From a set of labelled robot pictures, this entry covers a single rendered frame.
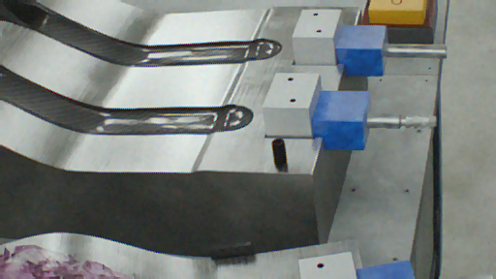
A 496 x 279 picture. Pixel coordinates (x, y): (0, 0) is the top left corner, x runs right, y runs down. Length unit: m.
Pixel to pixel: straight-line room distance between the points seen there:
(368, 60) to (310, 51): 0.05
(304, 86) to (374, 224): 0.13
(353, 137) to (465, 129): 1.57
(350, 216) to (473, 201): 1.29
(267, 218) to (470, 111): 1.66
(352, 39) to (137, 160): 0.22
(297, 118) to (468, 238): 1.29
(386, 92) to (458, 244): 1.05
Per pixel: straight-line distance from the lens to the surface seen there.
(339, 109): 0.76
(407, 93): 0.97
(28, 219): 0.85
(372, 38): 0.85
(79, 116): 0.85
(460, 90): 2.46
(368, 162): 0.88
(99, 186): 0.79
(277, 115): 0.75
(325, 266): 0.65
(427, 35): 1.04
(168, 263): 0.70
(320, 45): 0.84
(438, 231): 1.82
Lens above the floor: 1.32
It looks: 32 degrees down
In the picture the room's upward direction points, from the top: 9 degrees counter-clockwise
